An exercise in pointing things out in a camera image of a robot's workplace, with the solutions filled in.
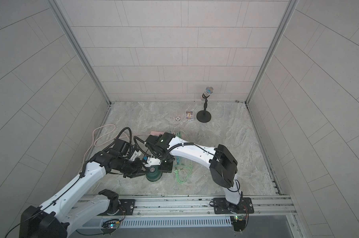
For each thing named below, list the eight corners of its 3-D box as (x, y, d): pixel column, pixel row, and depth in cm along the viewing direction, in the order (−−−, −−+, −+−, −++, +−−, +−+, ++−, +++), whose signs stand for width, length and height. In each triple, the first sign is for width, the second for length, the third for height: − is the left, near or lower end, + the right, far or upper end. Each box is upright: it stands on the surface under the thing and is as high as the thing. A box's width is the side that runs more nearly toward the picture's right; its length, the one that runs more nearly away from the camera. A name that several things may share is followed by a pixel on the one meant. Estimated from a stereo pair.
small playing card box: (185, 121, 107) (185, 119, 106) (185, 113, 112) (185, 111, 111) (193, 121, 107) (193, 119, 106) (193, 113, 112) (193, 111, 111)
